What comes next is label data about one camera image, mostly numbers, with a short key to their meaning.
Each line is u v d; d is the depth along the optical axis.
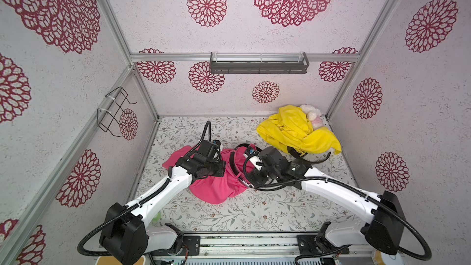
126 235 0.39
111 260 0.42
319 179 0.50
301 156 0.99
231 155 0.88
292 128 0.98
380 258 0.67
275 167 0.58
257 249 0.73
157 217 0.81
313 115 1.02
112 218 0.39
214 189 0.81
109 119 0.76
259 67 0.87
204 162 0.61
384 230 0.39
